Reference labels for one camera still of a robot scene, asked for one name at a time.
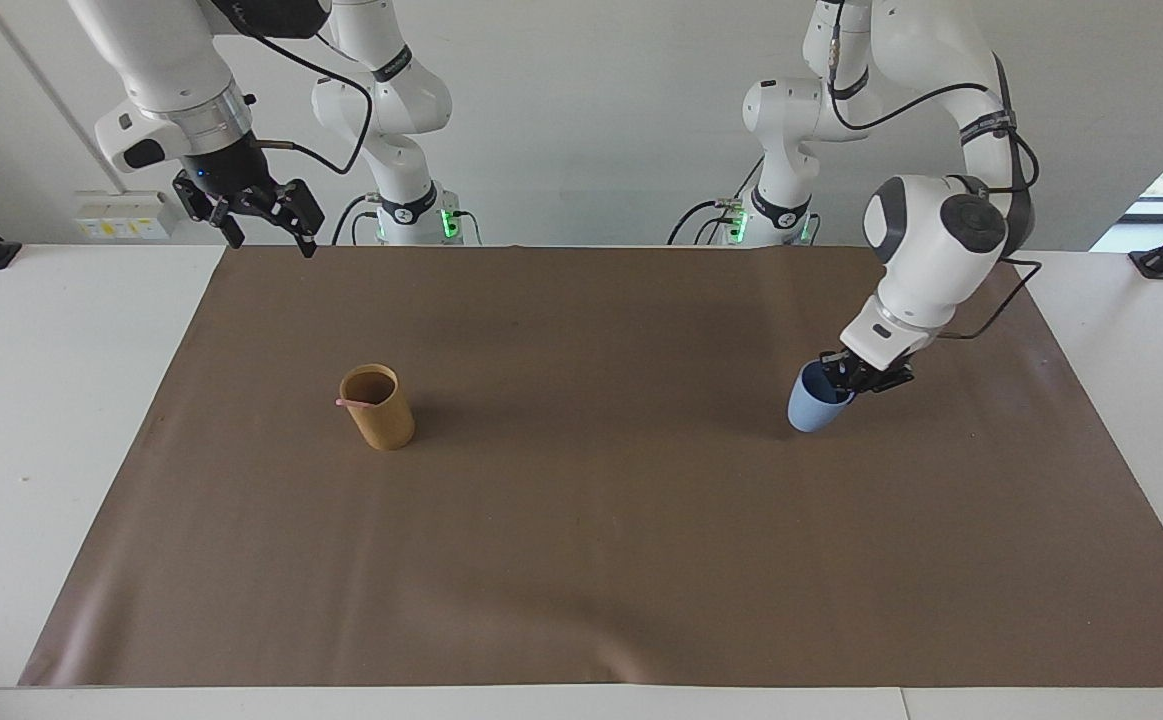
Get brown cup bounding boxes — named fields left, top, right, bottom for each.
left=339, top=364, right=417, bottom=452

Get blue cup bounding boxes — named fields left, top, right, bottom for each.
left=787, top=361, right=858, bottom=434

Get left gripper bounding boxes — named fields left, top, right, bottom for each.
left=818, top=350, right=916, bottom=403

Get white wall socket strip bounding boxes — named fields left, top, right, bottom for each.
left=73, top=189, right=176, bottom=242

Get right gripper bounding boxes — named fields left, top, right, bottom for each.
left=172, top=133, right=326, bottom=260

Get black cable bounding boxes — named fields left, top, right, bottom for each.
left=667, top=155, right=768, bottom=247
left=935, top=257, right=1043, bottom=342
left=226, top=20, right=376, bottom=177
left=330, top=192, right=383, bottom=247
left=825, top=0, right=1004, bottom=133

